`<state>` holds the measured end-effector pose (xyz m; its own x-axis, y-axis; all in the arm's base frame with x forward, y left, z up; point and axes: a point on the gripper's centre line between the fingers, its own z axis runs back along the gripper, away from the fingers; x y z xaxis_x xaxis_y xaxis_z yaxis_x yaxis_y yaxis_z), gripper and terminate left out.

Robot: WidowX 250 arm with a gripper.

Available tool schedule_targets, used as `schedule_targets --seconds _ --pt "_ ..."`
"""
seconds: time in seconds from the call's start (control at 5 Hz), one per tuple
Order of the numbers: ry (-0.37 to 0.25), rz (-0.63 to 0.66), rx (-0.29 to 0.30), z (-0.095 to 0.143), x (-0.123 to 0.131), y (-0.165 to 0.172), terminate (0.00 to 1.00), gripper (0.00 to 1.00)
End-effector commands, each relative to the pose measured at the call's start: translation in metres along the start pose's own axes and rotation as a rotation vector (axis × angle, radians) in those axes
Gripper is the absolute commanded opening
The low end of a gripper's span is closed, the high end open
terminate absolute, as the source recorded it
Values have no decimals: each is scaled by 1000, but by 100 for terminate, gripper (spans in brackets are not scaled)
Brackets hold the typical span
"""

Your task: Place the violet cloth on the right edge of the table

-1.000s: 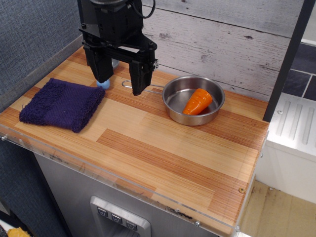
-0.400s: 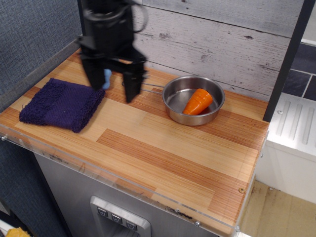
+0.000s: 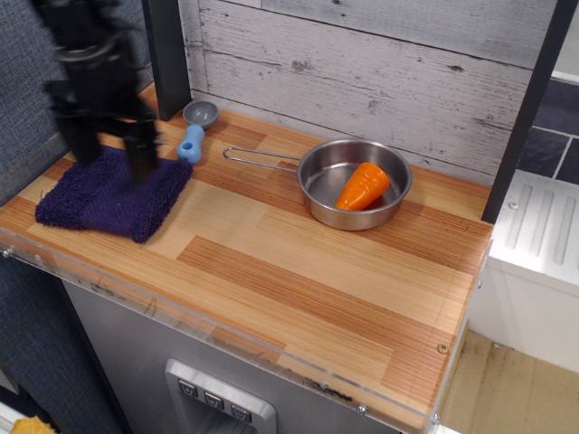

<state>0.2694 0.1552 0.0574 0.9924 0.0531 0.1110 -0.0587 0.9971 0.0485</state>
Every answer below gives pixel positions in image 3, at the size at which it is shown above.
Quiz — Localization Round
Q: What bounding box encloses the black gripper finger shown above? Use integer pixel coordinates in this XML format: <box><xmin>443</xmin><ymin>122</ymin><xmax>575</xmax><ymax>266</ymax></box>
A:
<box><xmin>123</xmin><ymin>120</ymin><xmax>159</xmax><ymax>183</ymax></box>
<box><xmin>56</xmin><ymin>112</ymin><xmax>102</xmax><ymax>165</ymax></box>

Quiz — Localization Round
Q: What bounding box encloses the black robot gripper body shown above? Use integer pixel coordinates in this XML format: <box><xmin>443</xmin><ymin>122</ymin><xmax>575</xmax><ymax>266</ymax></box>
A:
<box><xmin>43</xmin><ymin>49</ymin><xmax>157</xmax><ymax>123</ymax></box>

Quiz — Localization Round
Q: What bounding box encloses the purple towel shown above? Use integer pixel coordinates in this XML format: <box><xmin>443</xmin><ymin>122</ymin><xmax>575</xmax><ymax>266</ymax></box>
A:
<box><xmin>35</xmin><ymin>146</ymin><xmax>193</xmax><ymax>243</ymax></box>

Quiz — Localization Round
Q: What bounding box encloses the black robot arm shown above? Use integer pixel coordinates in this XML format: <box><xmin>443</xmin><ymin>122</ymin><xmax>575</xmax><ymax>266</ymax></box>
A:
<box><xmin>32</xmin><ymin>1</ymin><xmax>158</xmax><ymax>184</ymax></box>

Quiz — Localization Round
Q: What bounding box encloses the blue grey toy scoop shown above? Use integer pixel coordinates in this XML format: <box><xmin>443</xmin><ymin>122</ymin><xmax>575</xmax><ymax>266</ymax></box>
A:
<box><xmin>176</xmin><ymin>101</ymin><xmax>219</xmax><ymax>165</ymax></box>

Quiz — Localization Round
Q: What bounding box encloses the clear acrylic front guard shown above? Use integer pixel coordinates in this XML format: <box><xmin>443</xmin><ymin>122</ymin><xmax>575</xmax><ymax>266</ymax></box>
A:
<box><xmin>1</xmin><ymin>229</ymin><xmax>441</xmax><ymax>433</ymax></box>

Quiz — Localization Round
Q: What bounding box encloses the small steel pan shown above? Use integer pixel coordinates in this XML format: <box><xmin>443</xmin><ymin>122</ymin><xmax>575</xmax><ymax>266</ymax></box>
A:
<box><xmin>223</xmin><ymin>138</ymin><xmax>413</xmax><ymax>231</ymax></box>

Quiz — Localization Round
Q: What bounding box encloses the orange toy carrot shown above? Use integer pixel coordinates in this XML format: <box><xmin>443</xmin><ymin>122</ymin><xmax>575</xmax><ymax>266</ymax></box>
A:
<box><xmin>334</xmin><ymin>162</ymin><xmax>391</xmax><ymax>211</ymax></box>

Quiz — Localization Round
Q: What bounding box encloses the silver toy fridge cabinet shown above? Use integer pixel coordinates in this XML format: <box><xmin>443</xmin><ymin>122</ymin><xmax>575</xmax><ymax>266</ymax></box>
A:
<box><xmin>64</xmin><ymin>283</ymin><xmax>392</xmax><ymax>433</ymax></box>

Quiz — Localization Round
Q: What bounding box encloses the silver button control panel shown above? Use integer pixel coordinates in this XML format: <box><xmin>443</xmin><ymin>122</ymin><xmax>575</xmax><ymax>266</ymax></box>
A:
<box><xmin>165</xmin><ymin>358</ymin><xmax>278</xmax><ymax>433</ymax></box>

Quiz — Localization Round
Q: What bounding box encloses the yellow object on floor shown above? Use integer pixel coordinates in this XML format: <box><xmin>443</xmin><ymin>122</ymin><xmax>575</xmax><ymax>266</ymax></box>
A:
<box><xmin>10</xmin><ymin>417</ymin><xmax>56</xmax><ymax>434</ymax></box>

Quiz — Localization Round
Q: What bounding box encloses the white toy sink unit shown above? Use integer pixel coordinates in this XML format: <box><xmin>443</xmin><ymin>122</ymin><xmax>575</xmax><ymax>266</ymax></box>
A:
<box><xmin>468</xmin><ymin>171</ymin><xmax>578</xmax><ymax>372</ymax></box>

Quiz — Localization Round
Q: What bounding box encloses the left black vertical post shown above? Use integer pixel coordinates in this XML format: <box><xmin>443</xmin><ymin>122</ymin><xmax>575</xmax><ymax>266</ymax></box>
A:
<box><xmin>141</xmin><ymin>0</ymin><xmax>190</xmax><ymax>121</ymax></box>

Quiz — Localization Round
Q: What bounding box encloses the black vertical post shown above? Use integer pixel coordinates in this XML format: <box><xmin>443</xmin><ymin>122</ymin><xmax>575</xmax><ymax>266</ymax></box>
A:
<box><xmin>141</xmin><ymin>0</ymin><xmax>190</xmax><ymax>121</ymax></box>
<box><xmin>481</xmin><ymin>0</ymin><xmax>578</xmax><ymax>223</ymax></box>

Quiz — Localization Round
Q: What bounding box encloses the right black vertical post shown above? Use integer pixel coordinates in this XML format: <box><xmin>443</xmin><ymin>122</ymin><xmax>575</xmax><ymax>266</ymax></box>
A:
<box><xmin>481</xmin><ymin>0</ymin><xmax>578</xmax><ymax>223</ymax></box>

